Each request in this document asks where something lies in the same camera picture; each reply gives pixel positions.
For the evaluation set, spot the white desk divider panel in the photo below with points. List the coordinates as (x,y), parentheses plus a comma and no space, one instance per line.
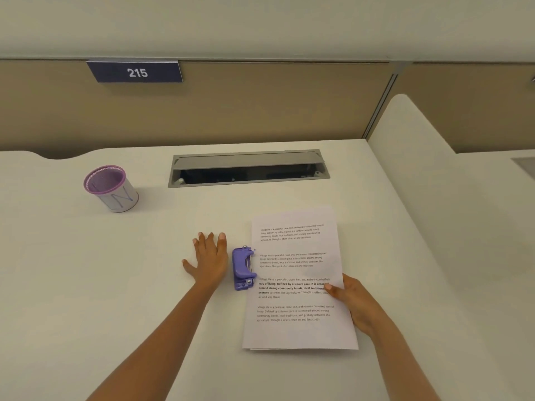
(418,175)

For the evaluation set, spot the person's left middle finger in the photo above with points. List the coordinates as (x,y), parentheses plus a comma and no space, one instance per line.
(203,243)

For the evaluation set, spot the person's left little finger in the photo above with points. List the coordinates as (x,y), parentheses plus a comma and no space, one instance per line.
(189,268)

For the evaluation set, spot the person's left forearm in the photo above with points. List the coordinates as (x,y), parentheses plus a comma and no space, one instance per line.
(167,338)

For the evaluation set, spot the person's left thumb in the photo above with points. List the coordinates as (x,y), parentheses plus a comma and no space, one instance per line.
(223,247)

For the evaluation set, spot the dark blue number sign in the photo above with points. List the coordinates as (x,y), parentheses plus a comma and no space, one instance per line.
(113,73)

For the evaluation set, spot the stack of printed paper sheets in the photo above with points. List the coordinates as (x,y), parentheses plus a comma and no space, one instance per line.
(292,325)

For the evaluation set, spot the narrow beige partition panel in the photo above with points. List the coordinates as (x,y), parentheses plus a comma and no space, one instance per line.
(468,104)

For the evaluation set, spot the purple hole punch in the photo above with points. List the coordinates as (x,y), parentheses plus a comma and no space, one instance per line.
(242,267)

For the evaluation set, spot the wide beige partition panel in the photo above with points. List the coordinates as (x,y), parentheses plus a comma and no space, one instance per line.
(250,112)

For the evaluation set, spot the person's right hand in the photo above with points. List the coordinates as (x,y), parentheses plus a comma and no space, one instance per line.
(359,304)

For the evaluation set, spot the person's right thumb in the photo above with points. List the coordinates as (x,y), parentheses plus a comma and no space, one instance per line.
(334,290)

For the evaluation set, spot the white and purple pen cup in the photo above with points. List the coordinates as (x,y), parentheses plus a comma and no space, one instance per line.
(119,198)

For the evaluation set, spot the person's left hand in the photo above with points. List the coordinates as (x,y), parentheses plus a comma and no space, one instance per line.
(211,267)

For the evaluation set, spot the grey metal partition post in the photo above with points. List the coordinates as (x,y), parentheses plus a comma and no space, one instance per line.
(382,104)

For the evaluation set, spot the person's right forearm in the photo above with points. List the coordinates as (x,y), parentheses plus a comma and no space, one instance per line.
(413,367)

